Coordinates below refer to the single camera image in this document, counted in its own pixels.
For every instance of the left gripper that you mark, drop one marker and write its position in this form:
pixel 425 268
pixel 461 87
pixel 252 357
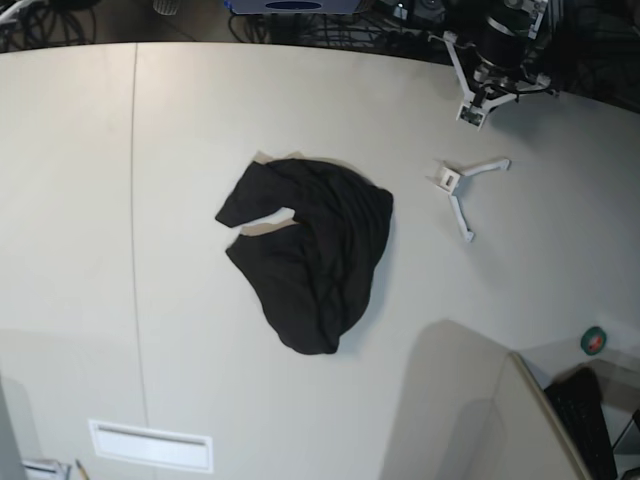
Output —
pixel 507 34

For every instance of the black t-shirt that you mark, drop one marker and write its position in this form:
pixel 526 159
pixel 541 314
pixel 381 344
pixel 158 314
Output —
pixel 314 276

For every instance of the green tape roll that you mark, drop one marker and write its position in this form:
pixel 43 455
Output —
pixel 593 341

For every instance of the black keyboard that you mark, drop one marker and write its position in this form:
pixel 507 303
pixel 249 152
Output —
pixel 577 401

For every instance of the pencil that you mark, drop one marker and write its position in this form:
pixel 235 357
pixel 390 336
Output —
pixel 81 470

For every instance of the white plastic camera mount bracket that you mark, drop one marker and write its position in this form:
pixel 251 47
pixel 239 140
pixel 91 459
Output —
pixel 449 179

